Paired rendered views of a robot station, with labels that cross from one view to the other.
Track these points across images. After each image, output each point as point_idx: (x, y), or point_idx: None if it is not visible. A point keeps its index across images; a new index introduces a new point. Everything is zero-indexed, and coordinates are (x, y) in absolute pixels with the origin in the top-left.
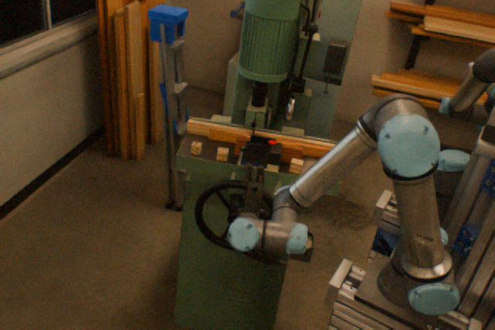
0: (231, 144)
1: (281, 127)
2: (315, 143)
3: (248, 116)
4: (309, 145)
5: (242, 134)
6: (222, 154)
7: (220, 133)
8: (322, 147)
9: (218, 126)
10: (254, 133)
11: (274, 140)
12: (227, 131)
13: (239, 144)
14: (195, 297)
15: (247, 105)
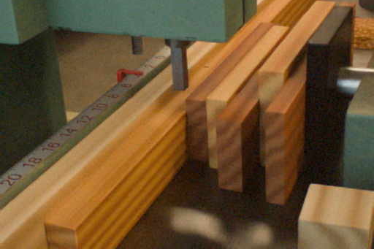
0: (169, 203)
1: (59, 69)
2: (263, 0)
3: None
4: (266, 14)
5: (157, 123)
6: (372, 216)
7: (113, 198)
8: (280, 1)
9: (66, 178)
10: (188, 82)
11: (346, 8)
12: (120, 166)
13: (290, 131)
14: None
15: None
